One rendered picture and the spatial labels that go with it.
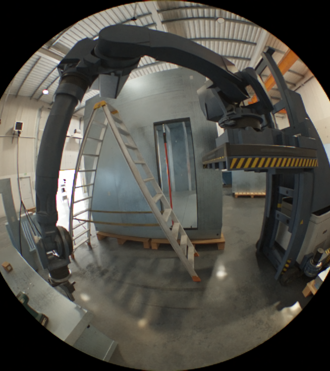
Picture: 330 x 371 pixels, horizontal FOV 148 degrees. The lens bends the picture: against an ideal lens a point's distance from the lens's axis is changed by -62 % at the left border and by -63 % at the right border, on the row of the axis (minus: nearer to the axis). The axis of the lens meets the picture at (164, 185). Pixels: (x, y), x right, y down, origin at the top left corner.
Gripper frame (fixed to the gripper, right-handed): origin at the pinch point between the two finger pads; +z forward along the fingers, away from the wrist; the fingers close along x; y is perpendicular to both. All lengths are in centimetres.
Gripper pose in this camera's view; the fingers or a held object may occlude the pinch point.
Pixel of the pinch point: (70, 297)
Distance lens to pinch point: 93.5
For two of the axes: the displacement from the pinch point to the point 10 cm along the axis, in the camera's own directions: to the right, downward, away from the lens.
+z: 0.6, 10.0, -0.6
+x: -9.8, 0.7, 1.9
